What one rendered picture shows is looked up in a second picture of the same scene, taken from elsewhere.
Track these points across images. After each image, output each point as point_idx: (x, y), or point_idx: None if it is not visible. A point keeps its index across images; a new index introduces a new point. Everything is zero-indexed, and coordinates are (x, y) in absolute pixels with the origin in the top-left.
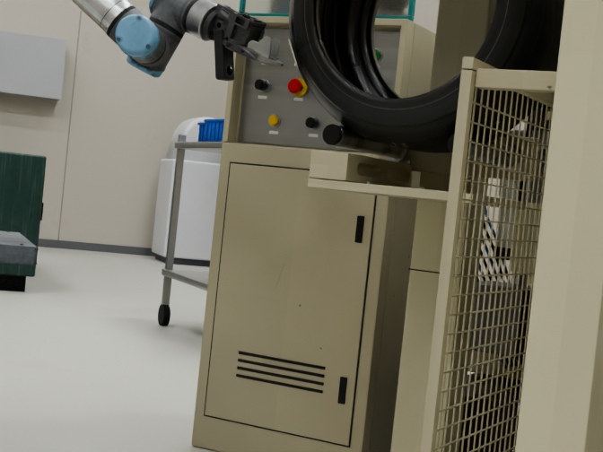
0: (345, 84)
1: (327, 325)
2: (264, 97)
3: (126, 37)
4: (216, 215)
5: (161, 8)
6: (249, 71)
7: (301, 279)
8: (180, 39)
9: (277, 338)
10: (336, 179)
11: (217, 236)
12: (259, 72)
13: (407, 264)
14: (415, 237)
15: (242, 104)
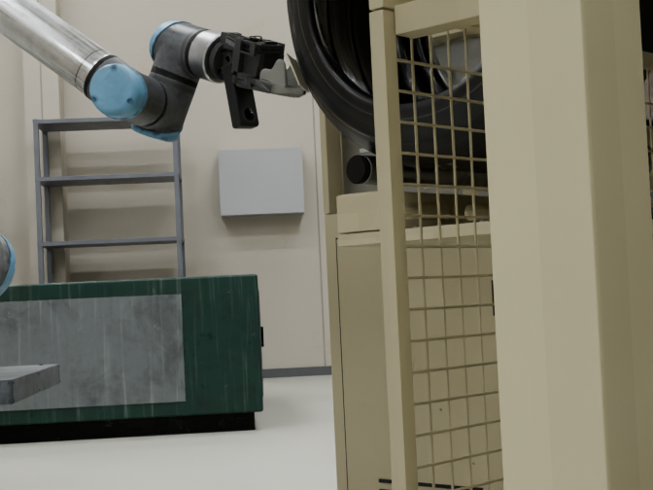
0: (357, 97)
1: (477, 432)
2: (366, 150)
3: (101, 94)
4: (330, 308)
5: (160, 53)
6: None
7: (436, 374)
8: (193, 88)
9: (421, 456)
10: (370, 230)
11: (334, 333)
12: None
13: None
14: None
15: (344, 163)
